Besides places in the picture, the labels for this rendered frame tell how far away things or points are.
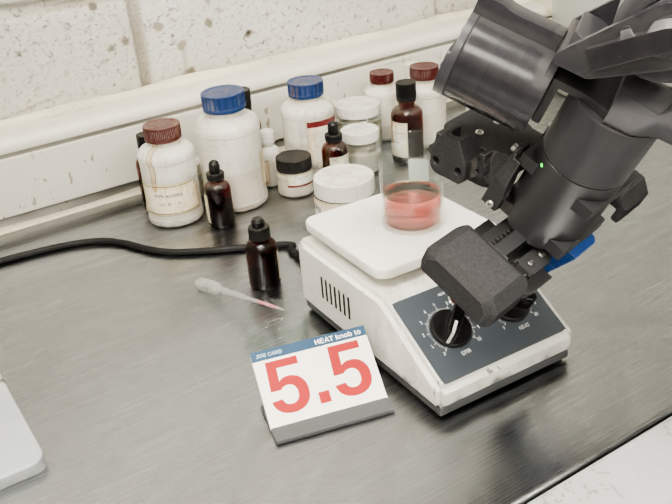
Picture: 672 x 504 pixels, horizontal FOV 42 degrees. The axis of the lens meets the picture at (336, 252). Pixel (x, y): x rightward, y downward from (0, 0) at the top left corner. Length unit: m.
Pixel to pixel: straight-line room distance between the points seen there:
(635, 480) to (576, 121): 0.24
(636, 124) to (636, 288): 0.31
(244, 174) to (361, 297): 0.33
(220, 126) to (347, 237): 0.29
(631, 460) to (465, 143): 0.24
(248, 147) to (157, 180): 0.10
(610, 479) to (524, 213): 0.18
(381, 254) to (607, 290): 0.23
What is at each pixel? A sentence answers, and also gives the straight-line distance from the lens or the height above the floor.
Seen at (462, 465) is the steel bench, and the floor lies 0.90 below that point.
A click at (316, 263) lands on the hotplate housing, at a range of 0.72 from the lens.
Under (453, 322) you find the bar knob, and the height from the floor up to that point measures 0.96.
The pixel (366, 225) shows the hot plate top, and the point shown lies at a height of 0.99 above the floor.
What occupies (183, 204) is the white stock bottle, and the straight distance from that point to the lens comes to 0.94.
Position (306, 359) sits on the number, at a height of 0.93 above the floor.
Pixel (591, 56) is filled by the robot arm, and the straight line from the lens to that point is 0.48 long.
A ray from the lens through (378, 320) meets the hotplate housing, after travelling 0.65.
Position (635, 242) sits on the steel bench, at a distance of 0.88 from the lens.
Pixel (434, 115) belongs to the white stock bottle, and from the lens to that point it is 1.09.
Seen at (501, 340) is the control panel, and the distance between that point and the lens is 0.65.
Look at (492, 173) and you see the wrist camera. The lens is 0.57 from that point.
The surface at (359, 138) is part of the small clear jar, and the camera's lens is 1.01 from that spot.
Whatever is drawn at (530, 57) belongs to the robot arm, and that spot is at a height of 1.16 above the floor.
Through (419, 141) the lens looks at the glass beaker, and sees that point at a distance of 0.71.
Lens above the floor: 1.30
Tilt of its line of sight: 28 degrees down
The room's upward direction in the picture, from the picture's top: 5 degrees counter-clockwise
